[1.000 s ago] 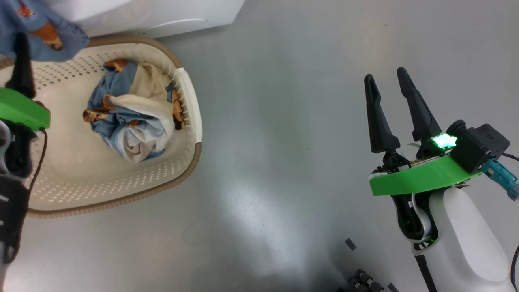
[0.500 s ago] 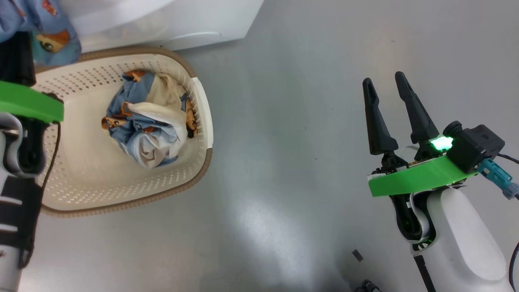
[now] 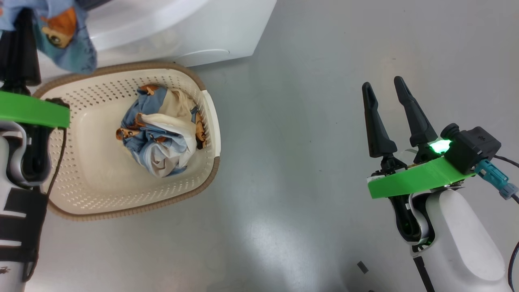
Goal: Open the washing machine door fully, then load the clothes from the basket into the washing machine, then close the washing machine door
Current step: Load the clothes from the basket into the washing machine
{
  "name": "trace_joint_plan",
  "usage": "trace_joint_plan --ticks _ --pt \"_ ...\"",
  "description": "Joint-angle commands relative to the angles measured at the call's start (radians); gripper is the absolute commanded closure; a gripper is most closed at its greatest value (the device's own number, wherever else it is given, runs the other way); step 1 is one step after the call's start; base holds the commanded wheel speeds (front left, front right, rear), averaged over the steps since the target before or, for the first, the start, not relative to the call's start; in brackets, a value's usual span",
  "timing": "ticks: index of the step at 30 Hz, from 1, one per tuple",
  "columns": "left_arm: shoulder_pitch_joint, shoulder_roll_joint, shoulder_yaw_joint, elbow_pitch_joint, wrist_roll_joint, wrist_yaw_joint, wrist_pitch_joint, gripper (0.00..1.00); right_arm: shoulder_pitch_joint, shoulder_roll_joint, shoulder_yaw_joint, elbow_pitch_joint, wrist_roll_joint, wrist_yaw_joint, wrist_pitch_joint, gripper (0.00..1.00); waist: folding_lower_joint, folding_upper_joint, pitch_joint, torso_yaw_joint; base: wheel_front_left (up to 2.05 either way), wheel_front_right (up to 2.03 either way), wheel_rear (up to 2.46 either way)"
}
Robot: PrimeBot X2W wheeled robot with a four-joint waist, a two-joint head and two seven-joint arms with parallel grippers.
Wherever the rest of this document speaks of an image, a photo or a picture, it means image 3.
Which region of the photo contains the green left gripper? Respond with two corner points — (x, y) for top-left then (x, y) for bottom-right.
(0, 8), (71, 129)

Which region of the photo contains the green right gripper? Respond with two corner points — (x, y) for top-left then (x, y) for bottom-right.
(362, 76), (475, 199)

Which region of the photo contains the cream and blue bear-print garment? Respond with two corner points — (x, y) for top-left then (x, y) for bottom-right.
(116, 84), (207, 178)

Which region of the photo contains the white front-load washing machine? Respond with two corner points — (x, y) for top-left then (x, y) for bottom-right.
(36, 0), (277, 82)

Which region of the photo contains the cream perforated basket brown rim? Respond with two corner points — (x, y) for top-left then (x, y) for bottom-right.
(32, 62), (221, 221)

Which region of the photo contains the round white drain filter cover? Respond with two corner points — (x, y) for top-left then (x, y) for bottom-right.
(176, 49), (230, 67)

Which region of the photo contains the teal cable connector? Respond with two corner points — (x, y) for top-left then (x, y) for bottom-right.
(474, 159), (519, 200)

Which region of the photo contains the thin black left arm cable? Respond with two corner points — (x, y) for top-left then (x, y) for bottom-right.
(43, 97), (70, 195)

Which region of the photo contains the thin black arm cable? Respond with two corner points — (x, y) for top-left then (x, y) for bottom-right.
(43, 97), (70, 195)
(493, 154), (519, 292)

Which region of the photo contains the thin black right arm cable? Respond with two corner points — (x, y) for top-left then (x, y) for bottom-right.
(493, 154), (519, 292)

